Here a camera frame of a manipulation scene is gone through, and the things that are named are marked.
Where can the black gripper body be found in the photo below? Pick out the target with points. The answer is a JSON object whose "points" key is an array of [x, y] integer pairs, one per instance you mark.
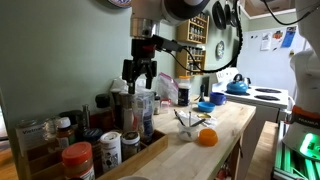
{"points": [[140, 68]]}

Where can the clear jar with black lid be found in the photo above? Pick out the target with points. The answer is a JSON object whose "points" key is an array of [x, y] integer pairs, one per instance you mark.
{"points": [[145, 115]]}

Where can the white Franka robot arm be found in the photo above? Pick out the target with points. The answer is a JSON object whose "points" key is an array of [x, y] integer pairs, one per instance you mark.
{"points": [[306, 76]]}

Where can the orange lid dark label container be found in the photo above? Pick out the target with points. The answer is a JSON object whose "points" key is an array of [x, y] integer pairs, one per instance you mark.
{"points": [[184, 93]]}

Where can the white plastic bag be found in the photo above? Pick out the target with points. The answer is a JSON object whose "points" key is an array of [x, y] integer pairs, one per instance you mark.
{"points": [[120, 85]]}

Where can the clear zip bag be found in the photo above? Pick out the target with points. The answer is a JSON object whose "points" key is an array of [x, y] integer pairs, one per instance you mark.
{"points": [[167, 87]]}

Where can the small dark lid jar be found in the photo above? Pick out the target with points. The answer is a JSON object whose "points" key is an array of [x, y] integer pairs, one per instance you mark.
{"points": [[157, 105]]}

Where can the clear salt grinder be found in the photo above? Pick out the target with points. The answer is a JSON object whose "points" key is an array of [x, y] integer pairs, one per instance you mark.
{"points": [[127, 111]]}

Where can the dark pepper grinder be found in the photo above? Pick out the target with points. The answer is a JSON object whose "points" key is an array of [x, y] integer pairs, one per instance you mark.
{"points": [[116, 108]]}

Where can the small red lid jar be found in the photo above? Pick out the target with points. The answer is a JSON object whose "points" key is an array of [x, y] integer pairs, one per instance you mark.
{"points": [[165, 106]]}

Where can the black cap sauce bottle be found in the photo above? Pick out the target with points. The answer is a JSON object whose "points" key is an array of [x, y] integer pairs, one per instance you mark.
{"points": [[102, 113]]}

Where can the thin metal utensil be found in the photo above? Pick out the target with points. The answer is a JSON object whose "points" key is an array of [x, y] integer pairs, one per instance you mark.
{"points": [[189, 118]]}

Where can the slim metal bottle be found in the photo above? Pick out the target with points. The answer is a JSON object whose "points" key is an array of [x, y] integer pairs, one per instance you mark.
{"points": [[86, 116]]}

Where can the glass jar with dark spice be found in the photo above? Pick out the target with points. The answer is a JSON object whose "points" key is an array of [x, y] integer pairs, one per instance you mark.
{"points": [[130, 146]]}

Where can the wooden spice tray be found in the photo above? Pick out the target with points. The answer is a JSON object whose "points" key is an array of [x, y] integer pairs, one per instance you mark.
{"points": [[156, 144]]}

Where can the blue plastic bowl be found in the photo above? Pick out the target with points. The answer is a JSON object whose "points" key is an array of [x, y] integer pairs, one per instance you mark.
{"points": [[206, 107]]}

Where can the blue lid jar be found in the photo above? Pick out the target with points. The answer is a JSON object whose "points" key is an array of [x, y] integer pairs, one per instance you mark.
{"points": [[92, 135]]}

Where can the white spice shaker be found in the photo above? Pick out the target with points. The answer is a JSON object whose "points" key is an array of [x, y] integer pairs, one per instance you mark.
{"points": [[111, 151]]}

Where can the white cap spice bottle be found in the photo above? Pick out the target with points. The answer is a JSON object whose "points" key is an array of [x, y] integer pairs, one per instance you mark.
{"points": [[65, 133]]}

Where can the blue kettle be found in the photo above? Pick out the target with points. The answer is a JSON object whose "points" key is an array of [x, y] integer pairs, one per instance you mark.
{"points": [[237, 87]]}

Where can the red lid spice jar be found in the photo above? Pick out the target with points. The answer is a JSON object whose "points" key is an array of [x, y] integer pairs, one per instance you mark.
{"points": [[78, 160]]}

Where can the white bowl rim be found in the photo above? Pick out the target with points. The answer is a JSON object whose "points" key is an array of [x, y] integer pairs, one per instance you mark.
{"points": [[134, 178]]}

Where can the black hanging frying pan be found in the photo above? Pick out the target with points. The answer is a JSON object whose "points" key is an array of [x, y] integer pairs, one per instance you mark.
{"points": [[234, 18], [228, 11], [219, 15]]}

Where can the glass jar with white label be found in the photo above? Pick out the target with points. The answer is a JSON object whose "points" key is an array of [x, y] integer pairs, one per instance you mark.
{"points": [[33, 135]]}

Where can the white electric stove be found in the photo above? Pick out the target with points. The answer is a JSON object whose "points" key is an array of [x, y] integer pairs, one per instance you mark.
{"points": [[263, 110]]}

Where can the white paper on fridge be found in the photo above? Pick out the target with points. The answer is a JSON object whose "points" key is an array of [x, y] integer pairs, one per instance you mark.
{"points": [[266, 40]]}

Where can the white refrigerator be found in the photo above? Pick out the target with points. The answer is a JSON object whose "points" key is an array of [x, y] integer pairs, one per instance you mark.
{"points": [[273, 70]]}

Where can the orange picture on fridge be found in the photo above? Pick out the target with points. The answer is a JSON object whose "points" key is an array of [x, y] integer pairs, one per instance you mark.
{"points": [[277, 35]]}

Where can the wooden upper cabinet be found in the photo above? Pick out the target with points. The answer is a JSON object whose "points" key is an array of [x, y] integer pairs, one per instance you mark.
{"points": [[266, 8]]}

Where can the yellow fridge magnet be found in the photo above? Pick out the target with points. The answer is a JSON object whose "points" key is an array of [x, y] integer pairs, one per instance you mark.
{"points": [[291, 53]]}

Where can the blue paper on fridge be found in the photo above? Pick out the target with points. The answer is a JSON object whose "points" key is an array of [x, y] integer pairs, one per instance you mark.
{"points": [[288, 37]]}

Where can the robot stand with green light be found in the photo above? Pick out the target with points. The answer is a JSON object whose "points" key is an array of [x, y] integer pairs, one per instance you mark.
{"points": [[290, 160]]}

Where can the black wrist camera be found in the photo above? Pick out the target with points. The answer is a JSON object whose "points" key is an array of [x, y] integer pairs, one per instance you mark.
{"points": [[168, 43]]}

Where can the decorative wall plate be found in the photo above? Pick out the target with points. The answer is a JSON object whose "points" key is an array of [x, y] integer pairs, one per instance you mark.
{"points": [[120, 2]]}

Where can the round wall clock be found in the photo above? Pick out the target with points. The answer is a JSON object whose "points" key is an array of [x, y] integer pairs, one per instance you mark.
{"points": [[220, 50]]}

